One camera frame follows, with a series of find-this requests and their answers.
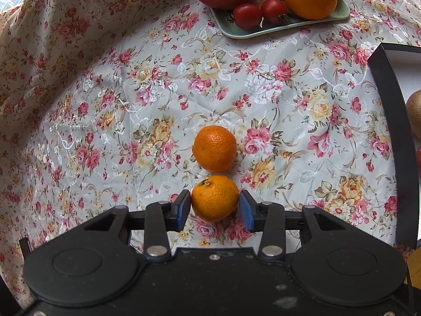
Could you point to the small mandarin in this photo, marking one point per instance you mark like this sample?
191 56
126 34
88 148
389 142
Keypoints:
213 149
213 199

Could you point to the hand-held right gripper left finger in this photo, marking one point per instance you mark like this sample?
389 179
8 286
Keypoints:
184 211

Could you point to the red tomato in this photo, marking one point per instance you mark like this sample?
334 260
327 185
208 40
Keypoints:
247 16
273 10

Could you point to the black box with white inside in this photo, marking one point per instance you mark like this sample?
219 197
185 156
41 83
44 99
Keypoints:
391 121

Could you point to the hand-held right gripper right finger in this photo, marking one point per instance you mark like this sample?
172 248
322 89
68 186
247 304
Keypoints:
246 211

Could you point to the pale green plate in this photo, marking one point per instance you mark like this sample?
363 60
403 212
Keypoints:
243 32

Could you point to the floral tablecloth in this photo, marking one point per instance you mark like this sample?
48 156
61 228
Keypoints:
98 121

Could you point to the brown kiwi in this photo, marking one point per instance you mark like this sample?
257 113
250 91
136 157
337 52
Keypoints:
416 110

